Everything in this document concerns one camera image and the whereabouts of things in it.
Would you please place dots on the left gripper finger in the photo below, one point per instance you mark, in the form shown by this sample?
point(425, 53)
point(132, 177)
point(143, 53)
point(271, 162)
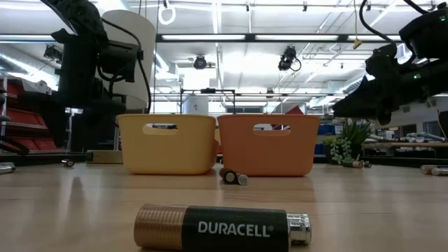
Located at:
point(56, 126)
point(99, 129)

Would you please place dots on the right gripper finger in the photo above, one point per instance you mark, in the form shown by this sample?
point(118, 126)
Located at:
point(357, 105)
point(385, 115)

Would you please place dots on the black copper Duracell battery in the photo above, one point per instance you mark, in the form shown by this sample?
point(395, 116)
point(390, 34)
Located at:
point(426, 169)
point(229, 177)
point(68, 163)
point(227, 227)
point(357, 164)

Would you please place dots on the small silver battery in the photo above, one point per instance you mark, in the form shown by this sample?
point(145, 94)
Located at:
point(242, 180)
point(441, 171)
point(367, 164)
point(7, 168)

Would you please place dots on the yellow plastic bin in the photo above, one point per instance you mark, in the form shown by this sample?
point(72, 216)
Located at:
point(168, 154)

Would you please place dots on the orange plastic bin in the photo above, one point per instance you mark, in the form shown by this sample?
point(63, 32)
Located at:
point(269, 154)

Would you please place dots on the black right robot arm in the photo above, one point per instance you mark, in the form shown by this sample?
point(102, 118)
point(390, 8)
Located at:
point(430, 35)

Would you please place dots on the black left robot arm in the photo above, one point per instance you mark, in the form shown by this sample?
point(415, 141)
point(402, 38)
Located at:
point(77, 17)

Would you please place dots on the small potted succulent plant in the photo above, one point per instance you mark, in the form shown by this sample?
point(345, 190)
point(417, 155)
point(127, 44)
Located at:
point(353, 134)

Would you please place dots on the metal shelf with red bins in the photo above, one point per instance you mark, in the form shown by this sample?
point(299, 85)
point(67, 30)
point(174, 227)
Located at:
point(24, 117)

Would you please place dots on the long wooden workbench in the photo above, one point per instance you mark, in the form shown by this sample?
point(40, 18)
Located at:
point(402, 144)

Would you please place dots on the blue storage bin shelving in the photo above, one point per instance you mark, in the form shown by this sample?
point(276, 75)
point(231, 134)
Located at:
point(327, 129)

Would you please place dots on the white object on shelf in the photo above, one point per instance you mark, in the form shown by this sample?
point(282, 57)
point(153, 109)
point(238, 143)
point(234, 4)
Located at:
point(36, 85)

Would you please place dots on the white teal rolls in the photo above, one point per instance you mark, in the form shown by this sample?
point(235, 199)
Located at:
point(427, 136)

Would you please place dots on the black ceiling spotlights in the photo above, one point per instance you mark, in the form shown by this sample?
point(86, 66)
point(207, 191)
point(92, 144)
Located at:
point(52, 53)

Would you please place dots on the red angular object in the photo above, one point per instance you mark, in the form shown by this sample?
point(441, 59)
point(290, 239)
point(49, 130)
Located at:
point(295, 111)

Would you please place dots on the white cylinder container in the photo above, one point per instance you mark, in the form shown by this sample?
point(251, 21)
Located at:
point(196, 105)

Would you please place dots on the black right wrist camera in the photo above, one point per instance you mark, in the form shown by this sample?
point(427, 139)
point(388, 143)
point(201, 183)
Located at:
point(381, 59)

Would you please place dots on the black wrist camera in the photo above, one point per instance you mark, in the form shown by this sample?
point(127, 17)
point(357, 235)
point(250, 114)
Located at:
point(381, 59)
point(117, 74)

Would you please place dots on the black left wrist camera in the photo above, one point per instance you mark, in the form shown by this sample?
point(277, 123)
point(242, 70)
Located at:
point(117, 74)

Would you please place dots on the round black ceiling camera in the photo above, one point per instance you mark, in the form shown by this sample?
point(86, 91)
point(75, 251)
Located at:
point(200, 63)

